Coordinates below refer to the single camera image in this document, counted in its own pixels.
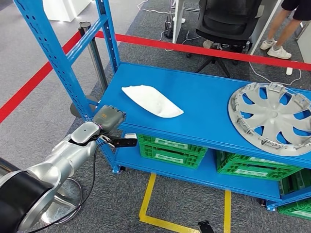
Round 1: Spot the black pole with round base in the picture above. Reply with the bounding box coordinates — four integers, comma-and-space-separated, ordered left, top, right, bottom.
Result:
69, 95, 99, 118

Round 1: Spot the white plinth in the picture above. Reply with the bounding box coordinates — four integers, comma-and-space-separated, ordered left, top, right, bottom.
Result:
42, 0, 91, 22

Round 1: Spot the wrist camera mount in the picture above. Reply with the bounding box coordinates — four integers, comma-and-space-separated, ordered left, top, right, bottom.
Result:
100, 133, 138, 149
197, 220, 215, 233

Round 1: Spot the green plastic crate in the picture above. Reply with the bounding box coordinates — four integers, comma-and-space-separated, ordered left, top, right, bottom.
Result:
137, 134, 208, 170
277, 168, 311, 221
216, 150, 302, 181

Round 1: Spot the silver wheel hubcap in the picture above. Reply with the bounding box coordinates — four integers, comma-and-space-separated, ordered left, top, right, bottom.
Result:
227, 82, 311, 158

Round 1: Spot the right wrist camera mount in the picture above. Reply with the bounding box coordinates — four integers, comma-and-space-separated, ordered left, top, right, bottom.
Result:
197, 220, 215, 233

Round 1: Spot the white cable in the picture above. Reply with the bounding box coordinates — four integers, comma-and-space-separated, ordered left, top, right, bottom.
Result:
137, 0, 171, 15
159, 30, 201, 52
248, 60, 302, 87

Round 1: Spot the black office chair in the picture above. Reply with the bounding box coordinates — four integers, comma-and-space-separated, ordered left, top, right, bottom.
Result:
186, 0, 265, 79

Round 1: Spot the blue metal shelf rack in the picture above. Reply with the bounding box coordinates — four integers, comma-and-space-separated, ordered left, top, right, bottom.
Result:
13, 0, 311, 212

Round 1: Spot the white furniture panel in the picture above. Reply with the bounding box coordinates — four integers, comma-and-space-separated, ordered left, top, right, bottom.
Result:
297, 24, 311, 64

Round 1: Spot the black floor device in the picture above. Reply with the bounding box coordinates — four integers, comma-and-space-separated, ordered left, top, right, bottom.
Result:
164, 16, 174, 39

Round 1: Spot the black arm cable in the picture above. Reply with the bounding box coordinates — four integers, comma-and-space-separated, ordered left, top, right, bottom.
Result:
28, 140, 115, 233

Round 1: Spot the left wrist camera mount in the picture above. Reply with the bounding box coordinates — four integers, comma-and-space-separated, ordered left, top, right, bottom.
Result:
100, 133, 138, 149

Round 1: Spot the white plastic part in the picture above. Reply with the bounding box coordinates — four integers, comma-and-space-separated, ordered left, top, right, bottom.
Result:
122, 84, 184, 119

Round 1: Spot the person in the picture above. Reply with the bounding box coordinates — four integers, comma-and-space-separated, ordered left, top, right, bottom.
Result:
260, 0, 311, 60
201, 39, 215, 50

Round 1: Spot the red barrier belt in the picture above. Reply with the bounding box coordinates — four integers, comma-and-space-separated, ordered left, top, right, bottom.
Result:
94, 30, 311, 72
0, 31, 82, 124

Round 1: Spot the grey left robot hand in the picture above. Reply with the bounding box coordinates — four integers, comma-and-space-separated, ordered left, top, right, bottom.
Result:
92, 104, 127, 134

